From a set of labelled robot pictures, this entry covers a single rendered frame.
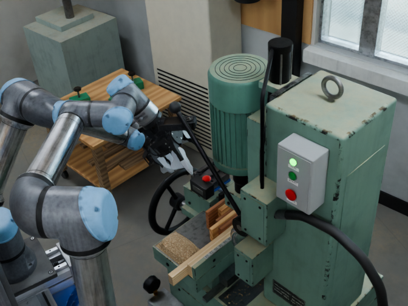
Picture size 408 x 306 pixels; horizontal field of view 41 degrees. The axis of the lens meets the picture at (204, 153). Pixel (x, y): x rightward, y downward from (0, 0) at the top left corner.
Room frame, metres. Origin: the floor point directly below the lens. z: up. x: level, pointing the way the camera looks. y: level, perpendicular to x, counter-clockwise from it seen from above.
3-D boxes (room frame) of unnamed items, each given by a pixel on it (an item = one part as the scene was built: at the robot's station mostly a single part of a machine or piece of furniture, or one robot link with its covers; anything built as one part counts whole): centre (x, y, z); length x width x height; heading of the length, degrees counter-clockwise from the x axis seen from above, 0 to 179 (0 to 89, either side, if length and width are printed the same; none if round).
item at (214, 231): (1.31, -0.09, 0.93); 0.24 x 0.01 x 0.06; 131
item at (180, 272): (1.25, -0.08, 0.92); 0.55 x 0.02 x 0.04; 131
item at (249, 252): (1.04, -0.12, 1.02); 0.09 x 0.07 x 0.12; 131
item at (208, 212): (1.36, -0.07, 0.94); 0.20 x 0.01 x 0.08; 131
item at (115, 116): (1.26, 0.24, 1.40); 0.11 x 0.11 x 0.08; 81
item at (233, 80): (1.28, -0.11, 1.35); 0.18 x 0.18 x 0.31
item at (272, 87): (1.18, -0.21, 1.53); 0.08 x 0.08 x 0.17; 41
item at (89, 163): (2.75, 0.54, 0.32); 0.66 x 0.57 x 0.64; 133
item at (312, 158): (0.95, -0.22, 1.40); 0.10 x 0.06 x 0.16; 41
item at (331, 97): (1.06, -0.31, 1.55); 0.06 x 0.02 x 0.07; 41
